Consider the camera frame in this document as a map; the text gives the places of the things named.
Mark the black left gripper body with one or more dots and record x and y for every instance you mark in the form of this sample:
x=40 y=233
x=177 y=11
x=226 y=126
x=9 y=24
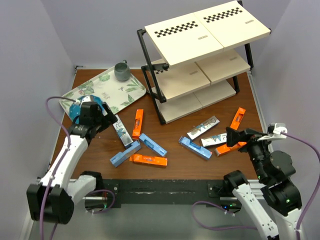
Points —
x=99 y=121

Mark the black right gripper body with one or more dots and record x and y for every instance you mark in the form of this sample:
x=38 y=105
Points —
x=256 y=149

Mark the silver toothpaste box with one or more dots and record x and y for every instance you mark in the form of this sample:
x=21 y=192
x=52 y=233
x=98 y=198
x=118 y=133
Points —
x=214 y=140
x=123 y=134
x=203 y=127

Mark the blue toothpaste box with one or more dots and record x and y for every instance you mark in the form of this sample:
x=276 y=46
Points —
x=120 y=157
x=197 y=149
x=152 y=145

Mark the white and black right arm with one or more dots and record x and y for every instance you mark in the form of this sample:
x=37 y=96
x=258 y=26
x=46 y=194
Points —
x=273 y=170

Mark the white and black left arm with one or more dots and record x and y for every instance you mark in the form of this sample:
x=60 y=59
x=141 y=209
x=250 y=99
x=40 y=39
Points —
x=55 y=196

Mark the three-tier cream shelf rack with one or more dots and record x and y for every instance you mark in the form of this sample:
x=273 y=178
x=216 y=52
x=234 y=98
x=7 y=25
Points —
x=192 y=61

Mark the orange toothpaste box right lower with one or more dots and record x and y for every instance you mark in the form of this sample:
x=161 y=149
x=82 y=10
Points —
x=224 y=149

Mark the teal dotted plate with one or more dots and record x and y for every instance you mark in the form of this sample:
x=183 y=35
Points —
x=74 y=110

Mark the leaf-patterned white tray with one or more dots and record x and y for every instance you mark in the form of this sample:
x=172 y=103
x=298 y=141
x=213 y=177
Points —
x=105 y=86

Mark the orange toothpaste box far right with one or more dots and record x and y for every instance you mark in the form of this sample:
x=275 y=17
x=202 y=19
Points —
x=238 y=118

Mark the orange toothpaste box upright left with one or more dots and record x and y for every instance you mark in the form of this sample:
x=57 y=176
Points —
x=137 y=129

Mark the grey ceramic cup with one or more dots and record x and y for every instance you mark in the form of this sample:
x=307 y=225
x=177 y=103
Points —
x=122 y=71

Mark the orange toothpaste box bottom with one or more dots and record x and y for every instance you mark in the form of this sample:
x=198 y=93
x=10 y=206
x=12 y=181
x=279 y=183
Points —
x=149 y=160

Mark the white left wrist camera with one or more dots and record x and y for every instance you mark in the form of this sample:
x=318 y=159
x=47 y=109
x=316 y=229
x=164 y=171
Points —
x=84 y=99

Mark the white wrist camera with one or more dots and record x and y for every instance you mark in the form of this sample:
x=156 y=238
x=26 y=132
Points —
x=84 y=99
x=275 y=131

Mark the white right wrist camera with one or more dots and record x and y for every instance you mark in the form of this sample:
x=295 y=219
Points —
x=275 y=131

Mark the aluminium frame rail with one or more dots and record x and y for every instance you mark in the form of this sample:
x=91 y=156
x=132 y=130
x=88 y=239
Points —
x=88 y=178

